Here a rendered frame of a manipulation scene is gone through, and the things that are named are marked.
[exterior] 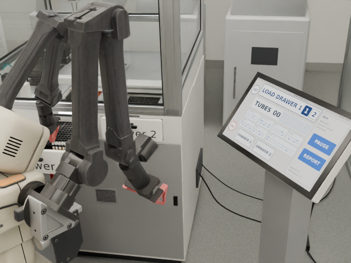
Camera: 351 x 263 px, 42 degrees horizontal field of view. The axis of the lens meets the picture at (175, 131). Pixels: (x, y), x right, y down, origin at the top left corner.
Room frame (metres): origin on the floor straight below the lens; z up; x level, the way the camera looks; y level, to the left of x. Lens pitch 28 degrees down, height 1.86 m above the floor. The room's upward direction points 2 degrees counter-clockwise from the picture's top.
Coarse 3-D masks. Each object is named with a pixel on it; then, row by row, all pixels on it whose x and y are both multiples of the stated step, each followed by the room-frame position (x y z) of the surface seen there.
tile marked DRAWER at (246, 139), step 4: (240, 128) 1.57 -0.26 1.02; (240, 132) 1.56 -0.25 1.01; (244, 132) 1.54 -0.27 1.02; (236, 136) 1.56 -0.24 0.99; (240, 136) 1.54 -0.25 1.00; (244, 136) 1.53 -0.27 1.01; (248, 136) 1.52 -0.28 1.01; (252, 136) 1.51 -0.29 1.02; (240, 140) 1.53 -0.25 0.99; (244, 140) 1.52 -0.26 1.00; (248, 140) 1.50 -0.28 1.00; (252, 140) 1.49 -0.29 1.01; (244, 144) 1.50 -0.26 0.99; (248, 144) 1.49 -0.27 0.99
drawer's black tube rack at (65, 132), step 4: (60, 124) 1.90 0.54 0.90; (64, 124) 1.90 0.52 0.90; (68, 124) 1.90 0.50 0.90; (60, 128) 1.85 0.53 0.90; (64, 128) 1.85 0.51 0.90; (68, 128) 1.86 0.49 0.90; (60, 132) 1.82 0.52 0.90; (64, 132) 1.82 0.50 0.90; (68, 132) 1.82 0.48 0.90; (56, 136) 1.79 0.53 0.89; (60, 136) 1.79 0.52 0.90; (64, 136) 1.78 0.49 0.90; (68, 136) 1.78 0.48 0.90; (48, 140) 1.74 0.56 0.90; (56, 140) 1.79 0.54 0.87; (60, 140) 1.75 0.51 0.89; (64, 140) 1.74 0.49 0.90; (44, 148) 1.73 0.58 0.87; (48, 148) 1.73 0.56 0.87; (52, 148) 1.72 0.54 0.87
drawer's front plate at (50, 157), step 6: (48, 150) 1.61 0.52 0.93; (54, 150) 1.61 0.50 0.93; (60, 150) 1.61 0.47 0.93; (42, 156) 1.61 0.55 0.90; (48, 156) 1.60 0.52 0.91; (54, 156) 1.60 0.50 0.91; (60, 156) 1.59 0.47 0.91; (42, 162) 1.61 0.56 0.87; (48, 162) 1.60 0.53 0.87; (54, 162) 1.60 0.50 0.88; (42, 168) 1.61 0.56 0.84; (48, 168) 1.60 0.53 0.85; (54, 168) 1.60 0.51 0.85
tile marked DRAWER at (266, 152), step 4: (260, 140) 1.47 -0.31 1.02; (256, 144) 1.47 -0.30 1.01; (260, 144) 1.46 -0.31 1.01; (264, 144) 1.45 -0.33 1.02; (256, 148) 1.45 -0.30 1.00; (260, 148) 1.44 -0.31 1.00; (264, 148) 1.43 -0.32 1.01; (268, 148) 1.42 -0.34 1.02; (272, 148) 1.41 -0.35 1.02; (256, 152) 1.44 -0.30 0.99; (260, 152) 1.43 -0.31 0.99; (264, 152) 1.42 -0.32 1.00; (268, 152) 1.41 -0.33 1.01; (272, 152) 1.40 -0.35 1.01; (264, 156) 1.41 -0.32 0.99; (268, 156) 1.40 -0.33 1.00; (268, 160) 1.38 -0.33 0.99
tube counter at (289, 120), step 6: (276, 108) 1.53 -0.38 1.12; (276, 114) 1.51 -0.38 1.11; (282, 114) 1.49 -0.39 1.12; (288, 114) 1.47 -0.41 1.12; (276, 120) 1.49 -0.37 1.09; (282, 120) 1.47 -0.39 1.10; (288, 120) 1.46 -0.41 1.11; (294, 120) 1.44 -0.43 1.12; (300, 120) 1.42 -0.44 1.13; (288, 126) 1.44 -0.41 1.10; (294, 126) 1.42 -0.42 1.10; (300, 126) 1.40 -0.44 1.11; (306, 126) 1.39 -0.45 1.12; (312, 126) 1.37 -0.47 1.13; (300, 132) 1.39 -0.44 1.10; (306, 132) 1.37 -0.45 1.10
